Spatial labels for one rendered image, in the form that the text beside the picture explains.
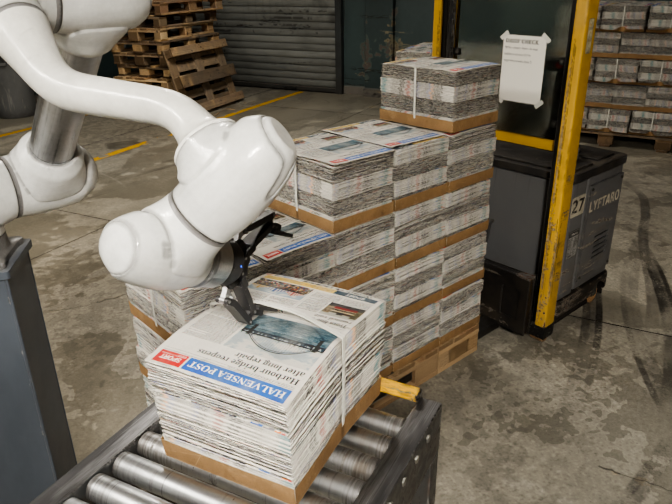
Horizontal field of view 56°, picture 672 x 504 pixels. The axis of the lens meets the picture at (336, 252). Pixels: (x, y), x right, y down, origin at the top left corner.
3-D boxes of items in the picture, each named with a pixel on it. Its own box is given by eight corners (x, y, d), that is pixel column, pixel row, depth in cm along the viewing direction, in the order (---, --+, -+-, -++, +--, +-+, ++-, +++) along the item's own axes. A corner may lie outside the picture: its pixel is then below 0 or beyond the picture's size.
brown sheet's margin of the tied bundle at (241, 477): (214, 402, 132) (211, 385, 130) (339, 444, 120) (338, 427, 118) (163, 455, 120) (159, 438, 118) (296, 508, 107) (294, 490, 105)
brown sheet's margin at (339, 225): (264, 205, 235) (264, 194, 233) (323, 188, 253) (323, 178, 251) (333, 234, 209) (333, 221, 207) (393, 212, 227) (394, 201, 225)
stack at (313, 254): (152, 457, 235) (117, 250, 201) (375, 340, 306) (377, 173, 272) (208, 517, 208) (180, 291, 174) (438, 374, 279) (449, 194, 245)
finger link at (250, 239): (225, 260, 107) (223, 253, 106) (260, 223, 114) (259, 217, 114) (245, 264, 105) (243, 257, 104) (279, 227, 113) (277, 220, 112)
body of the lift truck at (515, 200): (440, 285, 357) (448, 145, 325) (497, 257, 391) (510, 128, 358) (552, 332, 310) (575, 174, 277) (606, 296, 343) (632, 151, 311)
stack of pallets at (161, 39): (176, 93, 927) (165, -4, 874) (232, 97, 893) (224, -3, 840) (113, 111, 815) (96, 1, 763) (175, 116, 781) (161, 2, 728)
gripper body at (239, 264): (198, 229, 102) (231, 236, 110) (187, 282, 101) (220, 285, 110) (237, 238, 98) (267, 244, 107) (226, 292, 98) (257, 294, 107)
